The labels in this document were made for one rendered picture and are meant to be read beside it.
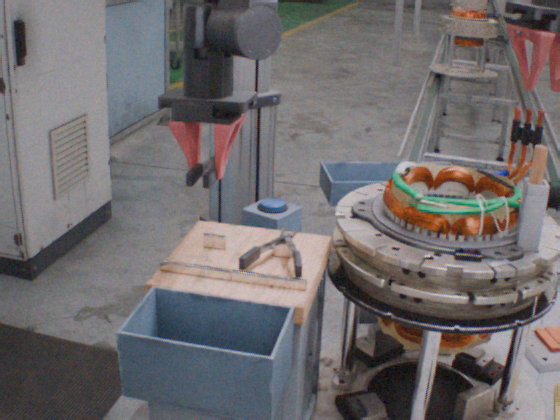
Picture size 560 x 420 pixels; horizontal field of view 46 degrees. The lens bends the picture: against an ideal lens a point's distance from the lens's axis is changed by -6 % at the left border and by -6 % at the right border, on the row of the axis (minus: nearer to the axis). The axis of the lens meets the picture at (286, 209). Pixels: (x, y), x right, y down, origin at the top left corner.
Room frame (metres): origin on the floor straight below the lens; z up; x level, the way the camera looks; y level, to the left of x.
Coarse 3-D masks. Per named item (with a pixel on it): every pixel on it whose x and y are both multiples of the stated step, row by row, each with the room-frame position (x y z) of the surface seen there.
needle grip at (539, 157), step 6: (534, 150) 0.79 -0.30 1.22; (540, 150) 0.78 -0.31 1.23; (546, 150) 0.78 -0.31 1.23; (534, 156) 0.78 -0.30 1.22; (540, 156) 0.78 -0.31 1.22; (546, 156) 0.78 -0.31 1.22; (534, 162) 0.78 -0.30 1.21; (540, 162) 0.78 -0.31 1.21; (534, 168) 0.78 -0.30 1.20; (540, 168) 0.78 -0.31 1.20; (534, 174) 0.78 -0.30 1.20; (540, 174) 0.78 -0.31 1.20; (528, 180) 0.79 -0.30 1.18; (534, 180) 0.78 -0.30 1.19; (540, 180) 0.78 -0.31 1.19
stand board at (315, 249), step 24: (192, 240) 0.83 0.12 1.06; (240, 240) 0.84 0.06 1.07; (264, 240) 0.84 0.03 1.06; (312, 240) 0.85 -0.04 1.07; (216, 264) 0.77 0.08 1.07; (264, 264) 0.77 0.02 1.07; (288, 264) 0.77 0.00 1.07; (312, 264) 0.78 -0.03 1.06; (192, 288) 0.70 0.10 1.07; (216, 288) 0.70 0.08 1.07; (240, 288) 0.71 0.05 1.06; (264, 288) 0.71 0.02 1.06; (312, 288) 0.72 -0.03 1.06
